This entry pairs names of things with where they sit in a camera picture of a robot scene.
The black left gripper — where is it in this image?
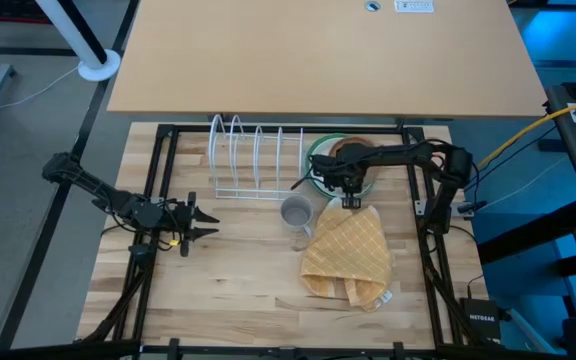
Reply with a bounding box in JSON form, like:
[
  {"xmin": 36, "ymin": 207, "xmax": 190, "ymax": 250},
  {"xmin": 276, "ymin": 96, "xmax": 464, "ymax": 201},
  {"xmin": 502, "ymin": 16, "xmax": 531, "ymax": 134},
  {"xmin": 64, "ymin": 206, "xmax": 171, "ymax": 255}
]
[{"xmin": 160, "ymin": 191, "xmax": 221, "ymax": 259}]

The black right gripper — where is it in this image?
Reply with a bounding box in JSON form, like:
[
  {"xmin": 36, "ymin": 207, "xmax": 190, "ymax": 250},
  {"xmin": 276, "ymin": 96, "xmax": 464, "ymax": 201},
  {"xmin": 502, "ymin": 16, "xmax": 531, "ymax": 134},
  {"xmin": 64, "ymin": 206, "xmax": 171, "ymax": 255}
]
[{"xmin": 311, "ymin": 148, "xmax": 375, "ymax": 210}]

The white wire dish rack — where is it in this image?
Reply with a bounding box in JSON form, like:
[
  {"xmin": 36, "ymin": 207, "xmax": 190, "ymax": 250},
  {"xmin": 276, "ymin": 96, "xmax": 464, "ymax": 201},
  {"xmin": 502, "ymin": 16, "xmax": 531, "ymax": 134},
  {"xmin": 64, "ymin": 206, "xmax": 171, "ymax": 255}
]
[{"xmin": 207, "ymin": 113, "xmax": 305, "ymax": 201}]

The brown plate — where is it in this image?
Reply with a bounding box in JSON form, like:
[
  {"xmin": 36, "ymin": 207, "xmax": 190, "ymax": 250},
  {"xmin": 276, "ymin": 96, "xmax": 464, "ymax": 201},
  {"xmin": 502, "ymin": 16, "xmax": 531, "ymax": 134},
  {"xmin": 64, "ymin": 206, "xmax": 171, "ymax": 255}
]
[{"xmin": 328, "ymin": 136, "xmax": 379, "ymax": 187}]

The dark green plate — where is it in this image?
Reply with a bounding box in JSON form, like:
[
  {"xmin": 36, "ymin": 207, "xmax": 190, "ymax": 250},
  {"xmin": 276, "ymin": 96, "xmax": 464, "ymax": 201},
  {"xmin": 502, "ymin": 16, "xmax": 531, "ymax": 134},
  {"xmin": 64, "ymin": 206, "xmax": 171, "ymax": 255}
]
[{"xmin": 305, "ymin": 133, "xmax": 377, "ymax": 200}]

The white plate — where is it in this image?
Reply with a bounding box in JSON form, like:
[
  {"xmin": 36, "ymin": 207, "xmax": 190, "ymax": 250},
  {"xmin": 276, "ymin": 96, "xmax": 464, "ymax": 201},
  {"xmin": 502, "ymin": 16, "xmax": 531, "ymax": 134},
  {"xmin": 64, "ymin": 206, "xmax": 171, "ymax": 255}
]
[{"xmin": 309, "ymin": 136, "xmax": 374, "ymax": 197}]

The yellow checked cloth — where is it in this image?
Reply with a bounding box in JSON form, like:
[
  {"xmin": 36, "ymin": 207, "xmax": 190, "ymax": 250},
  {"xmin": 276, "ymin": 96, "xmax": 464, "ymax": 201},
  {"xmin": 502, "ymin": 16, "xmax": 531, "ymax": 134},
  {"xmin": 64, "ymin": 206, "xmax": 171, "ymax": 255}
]
[{"xmin": 300, "ymin": 197, "xmax": 394, "ymax": 313}]

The grey mug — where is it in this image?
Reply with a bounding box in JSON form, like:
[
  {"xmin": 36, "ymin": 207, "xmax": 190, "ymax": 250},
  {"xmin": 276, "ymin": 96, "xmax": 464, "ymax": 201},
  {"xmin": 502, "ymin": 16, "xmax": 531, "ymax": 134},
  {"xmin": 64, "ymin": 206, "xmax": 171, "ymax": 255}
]
[{"xmin": 280, "ymin": 194, "xmax": 317, "ymax": 239}]

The beige desk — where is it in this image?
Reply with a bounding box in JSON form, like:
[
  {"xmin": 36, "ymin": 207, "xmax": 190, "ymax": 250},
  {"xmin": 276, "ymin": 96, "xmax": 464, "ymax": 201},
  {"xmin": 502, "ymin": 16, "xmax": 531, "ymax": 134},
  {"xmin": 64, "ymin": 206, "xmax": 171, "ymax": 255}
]
[{"xmin": 106, "ymin": 0, "xmax": 548, "ymax": 119}]

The black horizontal beam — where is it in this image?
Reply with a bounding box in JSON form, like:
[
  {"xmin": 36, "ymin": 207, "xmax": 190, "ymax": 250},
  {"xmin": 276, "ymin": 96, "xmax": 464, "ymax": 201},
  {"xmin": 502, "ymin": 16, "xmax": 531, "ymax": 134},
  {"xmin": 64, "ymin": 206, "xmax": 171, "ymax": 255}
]
[{"xmin": 0, "ymin": 339, "xmax": 576, "ymax": 360}]

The white pole with round base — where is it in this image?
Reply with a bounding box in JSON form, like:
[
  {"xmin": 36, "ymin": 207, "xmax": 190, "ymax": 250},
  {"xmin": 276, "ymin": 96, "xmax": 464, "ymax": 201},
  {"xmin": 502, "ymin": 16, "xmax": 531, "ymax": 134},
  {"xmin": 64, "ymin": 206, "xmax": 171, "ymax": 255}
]
[{"xmin": 35, "ymin": 0, "xmax": 122, "ymax": 83}]

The white power strip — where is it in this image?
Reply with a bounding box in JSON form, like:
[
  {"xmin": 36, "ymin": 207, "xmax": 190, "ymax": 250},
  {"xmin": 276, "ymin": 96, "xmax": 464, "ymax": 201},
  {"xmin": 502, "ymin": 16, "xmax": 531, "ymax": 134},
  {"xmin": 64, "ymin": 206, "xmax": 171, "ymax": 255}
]
[{"xmin": 393, "ymin": 0, "xmax": 435, "ymax": 14}]

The dark crate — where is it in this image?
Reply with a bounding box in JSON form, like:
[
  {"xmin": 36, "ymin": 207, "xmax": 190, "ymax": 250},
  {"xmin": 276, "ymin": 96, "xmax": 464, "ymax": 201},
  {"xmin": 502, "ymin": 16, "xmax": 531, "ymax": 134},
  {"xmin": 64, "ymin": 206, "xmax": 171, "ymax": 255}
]
[{"xmin": 0, "ymin": 0, "xmax": 52, "ymax": 25}]

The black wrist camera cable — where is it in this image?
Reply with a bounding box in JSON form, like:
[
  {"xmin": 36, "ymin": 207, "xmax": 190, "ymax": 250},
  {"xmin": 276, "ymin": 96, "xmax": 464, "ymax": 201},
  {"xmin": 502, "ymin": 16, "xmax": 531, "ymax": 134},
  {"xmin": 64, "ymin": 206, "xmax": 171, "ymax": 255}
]
[{"xmin": 290, "ymin": 167, "xmax": 320, "ymax": 192}]

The black aluminium table frame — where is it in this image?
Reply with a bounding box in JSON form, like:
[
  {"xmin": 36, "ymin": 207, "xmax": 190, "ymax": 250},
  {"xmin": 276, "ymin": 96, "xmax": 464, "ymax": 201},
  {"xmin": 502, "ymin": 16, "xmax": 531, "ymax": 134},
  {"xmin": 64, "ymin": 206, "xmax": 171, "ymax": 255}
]
[{"xmin": 75, "ymin": 122, "xmax": 474, "ymax": 351}]

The black Netgear network switch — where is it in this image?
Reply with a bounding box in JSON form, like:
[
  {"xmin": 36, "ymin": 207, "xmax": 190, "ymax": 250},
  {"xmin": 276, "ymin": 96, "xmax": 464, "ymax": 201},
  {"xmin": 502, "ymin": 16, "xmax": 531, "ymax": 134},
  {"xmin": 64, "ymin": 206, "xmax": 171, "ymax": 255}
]
[{"xmin": 460, "ymin": 297, "xmax": 503, "ymax": 342}]

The yellow cable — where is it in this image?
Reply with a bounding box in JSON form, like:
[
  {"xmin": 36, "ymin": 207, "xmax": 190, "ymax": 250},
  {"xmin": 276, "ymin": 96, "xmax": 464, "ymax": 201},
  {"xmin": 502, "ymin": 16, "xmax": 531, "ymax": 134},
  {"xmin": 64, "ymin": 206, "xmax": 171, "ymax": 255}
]
[{"xmin": 477, "ymin": 92, "xmax": 576, "ymax": 169}]

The thin white floor cable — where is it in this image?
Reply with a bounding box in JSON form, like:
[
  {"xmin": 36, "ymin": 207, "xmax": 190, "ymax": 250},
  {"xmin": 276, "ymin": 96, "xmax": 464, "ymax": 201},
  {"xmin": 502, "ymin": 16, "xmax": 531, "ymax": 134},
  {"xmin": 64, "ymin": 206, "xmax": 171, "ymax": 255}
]
[{"xmin": 0, "ymin": 64, "xmax": 82, "ymax": 114}]

